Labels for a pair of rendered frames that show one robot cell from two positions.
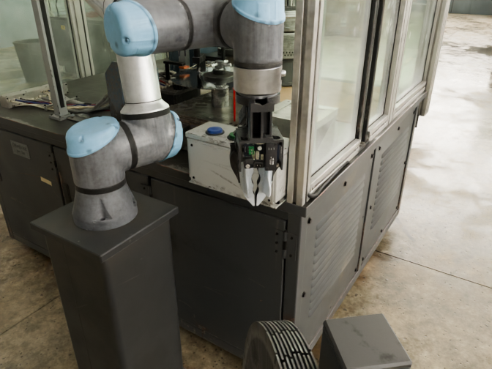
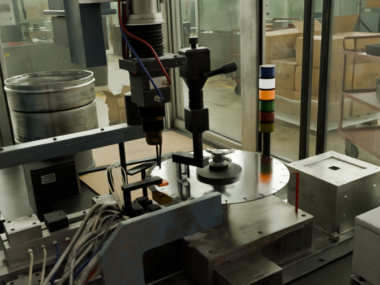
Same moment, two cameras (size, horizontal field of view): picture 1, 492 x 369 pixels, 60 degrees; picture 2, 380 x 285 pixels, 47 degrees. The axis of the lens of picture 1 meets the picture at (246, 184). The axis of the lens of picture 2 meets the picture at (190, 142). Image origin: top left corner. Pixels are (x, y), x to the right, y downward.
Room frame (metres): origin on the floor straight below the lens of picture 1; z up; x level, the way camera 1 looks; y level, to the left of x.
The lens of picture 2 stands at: (1.10, 0.99, 1.35)
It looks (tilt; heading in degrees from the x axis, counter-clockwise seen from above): 18 degrees down; 297
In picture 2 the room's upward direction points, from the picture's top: 3 degrees counter-clockwise
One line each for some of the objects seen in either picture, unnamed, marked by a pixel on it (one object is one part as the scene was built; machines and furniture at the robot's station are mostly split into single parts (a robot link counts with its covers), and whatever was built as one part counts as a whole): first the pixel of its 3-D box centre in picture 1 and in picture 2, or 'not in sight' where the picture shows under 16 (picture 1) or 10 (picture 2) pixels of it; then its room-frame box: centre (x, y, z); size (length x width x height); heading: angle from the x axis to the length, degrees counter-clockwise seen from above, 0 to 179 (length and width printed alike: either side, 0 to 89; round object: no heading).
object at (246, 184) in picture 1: (247, 187); not in sight; (0.67, 0.00, 0.94); 0.06 x 0.03 x 0.09; 6
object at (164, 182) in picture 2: (176, 71); (145, 195); (1.58, 0.25, 0.95); 0.10 x 0.03 x 0.07; 57
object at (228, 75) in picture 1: (219, 72); (218, 167); (1.48, 0.09, 0.96); 0.11 x 0.11 x 0.03
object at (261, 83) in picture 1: (259, 79); not in sight; (0.67, -0.02, 1.13); 0.08 x 0.08 x 0.05
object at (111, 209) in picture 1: (102, 196); not in sight; (0.90, 0.34, 0.80); 0.15 x 0.15 x 0.10
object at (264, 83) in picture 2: not in sight; (267, 82); (1.45, -0.21, 1.11); 0.05 x 0.04 x 0.03; 147
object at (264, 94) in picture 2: not in sight; (267, 93); (1.45, -0.21, 1.08); 0.05 x 0.04 x 0.03; 147
